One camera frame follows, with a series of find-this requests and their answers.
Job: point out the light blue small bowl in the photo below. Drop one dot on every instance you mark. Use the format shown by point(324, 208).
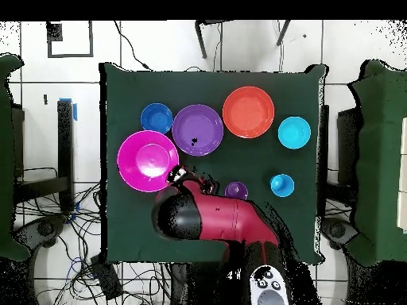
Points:
point(294, 132)

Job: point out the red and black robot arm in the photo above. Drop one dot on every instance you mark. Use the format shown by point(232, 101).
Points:
point(229, 219)

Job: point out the purple plastic cup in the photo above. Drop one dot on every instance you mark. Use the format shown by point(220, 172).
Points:
point(236, 190)

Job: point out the wide purple bowl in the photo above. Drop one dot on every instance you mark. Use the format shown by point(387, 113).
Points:
point(197, 127)

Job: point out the large pink bowl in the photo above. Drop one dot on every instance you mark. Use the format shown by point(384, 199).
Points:
point(133, 159)

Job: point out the dark blue small bowl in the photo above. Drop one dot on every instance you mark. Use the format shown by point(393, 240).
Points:
point(156, 118)

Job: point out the dark green tablecloth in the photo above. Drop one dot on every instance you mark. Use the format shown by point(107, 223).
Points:
point(143, 247)

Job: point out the light blue plastic cup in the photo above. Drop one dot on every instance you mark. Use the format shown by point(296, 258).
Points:
point(282, 185)

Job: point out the wide orange bowl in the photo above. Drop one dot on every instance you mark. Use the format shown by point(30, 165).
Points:
point(248, 112)

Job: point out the black power strip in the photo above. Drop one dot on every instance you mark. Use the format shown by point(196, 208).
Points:
point(106, 278)

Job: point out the black round machine base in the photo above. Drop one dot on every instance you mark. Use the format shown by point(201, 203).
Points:
point(44, 228)
point(338, 230)

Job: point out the green-clothed side table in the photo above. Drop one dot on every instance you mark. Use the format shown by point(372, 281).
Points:
point(8, 159)
point(378, 159)

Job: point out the black bench frame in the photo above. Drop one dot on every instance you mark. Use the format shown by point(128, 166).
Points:
point(65, 152)
point(348, 143)

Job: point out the black camera stand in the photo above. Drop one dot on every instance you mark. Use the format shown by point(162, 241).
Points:
point(201, 41)

